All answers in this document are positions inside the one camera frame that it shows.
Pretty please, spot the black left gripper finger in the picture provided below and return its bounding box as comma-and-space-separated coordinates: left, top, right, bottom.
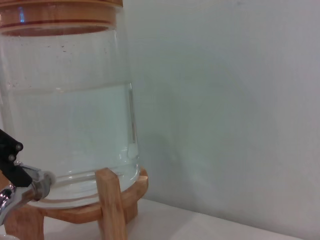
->
0, 128, 35, 188

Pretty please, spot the chrome faucet tap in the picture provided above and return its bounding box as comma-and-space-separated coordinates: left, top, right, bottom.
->
0, 161, 56, 226

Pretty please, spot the glass water dispenser jar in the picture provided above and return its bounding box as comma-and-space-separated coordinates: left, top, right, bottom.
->
0, 4, 141, 210

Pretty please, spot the wooden dispenser stand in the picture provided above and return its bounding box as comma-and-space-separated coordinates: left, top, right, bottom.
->
3, 166, 150, 240

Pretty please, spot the wooden jar lid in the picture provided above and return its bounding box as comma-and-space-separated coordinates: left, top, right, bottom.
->
0, 0, 125, 36

